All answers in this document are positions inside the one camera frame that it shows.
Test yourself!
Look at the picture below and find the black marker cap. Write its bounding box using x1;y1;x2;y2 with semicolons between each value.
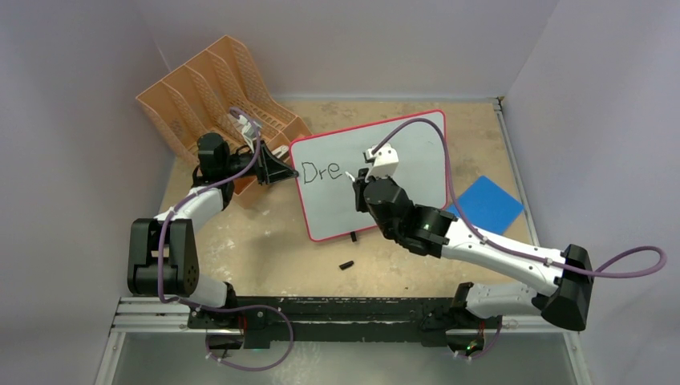
339;261;354;270

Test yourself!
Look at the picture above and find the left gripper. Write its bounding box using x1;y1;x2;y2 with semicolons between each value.
221;141;298;186

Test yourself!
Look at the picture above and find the pink-framed whiteboard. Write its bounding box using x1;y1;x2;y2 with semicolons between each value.
290;110;447;241

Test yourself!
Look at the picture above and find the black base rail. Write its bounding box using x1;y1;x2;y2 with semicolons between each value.
188;296;502;350

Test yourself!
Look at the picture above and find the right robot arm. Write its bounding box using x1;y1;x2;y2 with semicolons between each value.
350;168;593;331

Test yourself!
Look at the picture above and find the purple cable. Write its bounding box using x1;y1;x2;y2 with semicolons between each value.
156;107;295;373
371;117;668;363

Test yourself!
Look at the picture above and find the peach plastic file organizer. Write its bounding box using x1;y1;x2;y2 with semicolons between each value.
135;34;314;209

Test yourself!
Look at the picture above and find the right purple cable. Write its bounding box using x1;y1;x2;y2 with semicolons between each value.
371;117;668;363

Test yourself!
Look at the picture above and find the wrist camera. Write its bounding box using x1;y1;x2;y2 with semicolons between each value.
363;143;399;179
238;115;262;156

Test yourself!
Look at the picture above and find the white stapler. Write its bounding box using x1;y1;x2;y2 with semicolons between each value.
272;145;289;159

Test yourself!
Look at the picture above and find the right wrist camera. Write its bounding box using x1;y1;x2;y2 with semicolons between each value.
363;143;399;179

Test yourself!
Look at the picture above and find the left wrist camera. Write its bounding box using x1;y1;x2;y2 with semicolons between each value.
238;115;262;156

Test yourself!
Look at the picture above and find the blue notebook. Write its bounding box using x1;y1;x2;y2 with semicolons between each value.
457;176;524;235

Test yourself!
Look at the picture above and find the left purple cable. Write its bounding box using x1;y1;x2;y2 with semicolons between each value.
156;107;295;373

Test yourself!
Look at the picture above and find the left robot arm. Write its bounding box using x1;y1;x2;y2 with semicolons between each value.
127;132;299;328

